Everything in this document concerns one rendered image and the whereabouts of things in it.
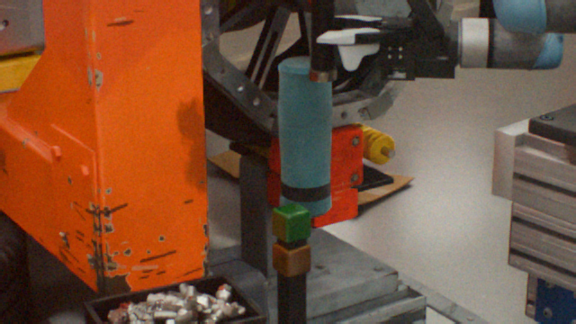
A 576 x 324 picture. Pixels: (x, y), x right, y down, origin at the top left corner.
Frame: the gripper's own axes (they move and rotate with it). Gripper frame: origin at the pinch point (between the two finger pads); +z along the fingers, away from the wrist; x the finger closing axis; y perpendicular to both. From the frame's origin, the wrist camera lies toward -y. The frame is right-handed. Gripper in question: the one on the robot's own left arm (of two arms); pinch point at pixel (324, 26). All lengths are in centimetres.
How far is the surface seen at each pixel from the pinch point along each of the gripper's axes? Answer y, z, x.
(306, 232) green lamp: 20.0, -0.2, -31.8
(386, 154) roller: 31.9, -9.0, 33.0
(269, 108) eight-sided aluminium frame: 18.8, 10.7, 18.0
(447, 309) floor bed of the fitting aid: 75, -22, 56
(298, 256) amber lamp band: 23.2, 0.8, -32.6
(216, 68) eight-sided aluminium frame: 10.1, 18.5, 11.1
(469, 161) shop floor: 83, -31, 171
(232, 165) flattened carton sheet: 81, 39, 156
